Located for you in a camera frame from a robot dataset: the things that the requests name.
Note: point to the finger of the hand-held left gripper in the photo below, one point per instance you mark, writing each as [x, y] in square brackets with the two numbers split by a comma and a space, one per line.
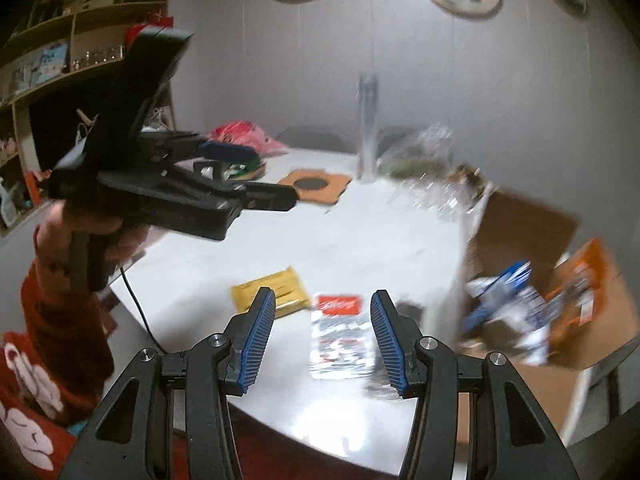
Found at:
[270, 197]
[227, 150]

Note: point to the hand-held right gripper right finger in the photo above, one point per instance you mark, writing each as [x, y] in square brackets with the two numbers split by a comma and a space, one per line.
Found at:
[390, 345]

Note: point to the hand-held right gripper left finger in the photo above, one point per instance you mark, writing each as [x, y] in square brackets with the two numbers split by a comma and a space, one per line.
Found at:
[255, 340]

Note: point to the red label clear packet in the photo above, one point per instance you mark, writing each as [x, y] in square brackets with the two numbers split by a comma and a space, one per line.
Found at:
[340, 335]

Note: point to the yellow snack packet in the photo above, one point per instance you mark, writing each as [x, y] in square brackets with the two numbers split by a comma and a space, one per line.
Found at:
[280, 290]

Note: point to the dark blue snack bar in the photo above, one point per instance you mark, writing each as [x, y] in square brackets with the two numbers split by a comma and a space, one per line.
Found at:
[500, 285]

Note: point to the white silver snack packet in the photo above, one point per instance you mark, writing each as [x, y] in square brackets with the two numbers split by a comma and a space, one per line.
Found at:
[527, 320]

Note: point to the cardboard box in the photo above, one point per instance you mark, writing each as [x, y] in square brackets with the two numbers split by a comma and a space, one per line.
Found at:
[525, 230]

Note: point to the orange snack packet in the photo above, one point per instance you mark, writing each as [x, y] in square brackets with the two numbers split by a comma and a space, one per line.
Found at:
[580, 290]

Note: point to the person's left forearm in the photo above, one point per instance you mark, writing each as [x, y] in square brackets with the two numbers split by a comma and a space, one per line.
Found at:
[65, 340]

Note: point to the person's left hand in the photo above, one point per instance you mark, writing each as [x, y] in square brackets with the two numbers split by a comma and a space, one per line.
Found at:
[55, 230]

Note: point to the pink plastic bag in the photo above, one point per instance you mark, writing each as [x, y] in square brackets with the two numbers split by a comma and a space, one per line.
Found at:
[245, 135]

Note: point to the green yellow package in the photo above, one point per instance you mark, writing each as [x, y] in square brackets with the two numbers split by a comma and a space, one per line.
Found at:
[247, 167]

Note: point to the wooden trivet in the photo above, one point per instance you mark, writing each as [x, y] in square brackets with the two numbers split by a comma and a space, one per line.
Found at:
[312, 185]

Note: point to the clear plastic film roll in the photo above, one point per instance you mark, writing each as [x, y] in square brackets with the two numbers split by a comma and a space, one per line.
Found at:
[369, 125]

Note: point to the row of glasses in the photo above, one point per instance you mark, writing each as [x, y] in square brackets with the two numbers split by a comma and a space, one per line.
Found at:
[97, 56]

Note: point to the crumpled clear plastic wrap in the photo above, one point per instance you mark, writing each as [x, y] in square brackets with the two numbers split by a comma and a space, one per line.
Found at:
[435, 200]

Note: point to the plastic bag of greens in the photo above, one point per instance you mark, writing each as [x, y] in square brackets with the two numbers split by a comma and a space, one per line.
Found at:
[417, 155]

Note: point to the blue white box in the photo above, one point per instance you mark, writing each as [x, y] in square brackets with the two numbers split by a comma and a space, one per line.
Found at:
[45, 62]

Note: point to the gold foil wrapper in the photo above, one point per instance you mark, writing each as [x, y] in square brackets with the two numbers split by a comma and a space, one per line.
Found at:
[467, 177]

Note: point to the wooden shelf unit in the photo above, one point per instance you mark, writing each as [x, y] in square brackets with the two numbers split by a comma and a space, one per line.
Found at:
[45, 35]

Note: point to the red floral clothing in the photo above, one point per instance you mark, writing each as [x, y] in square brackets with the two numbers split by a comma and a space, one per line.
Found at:
[30, 435]

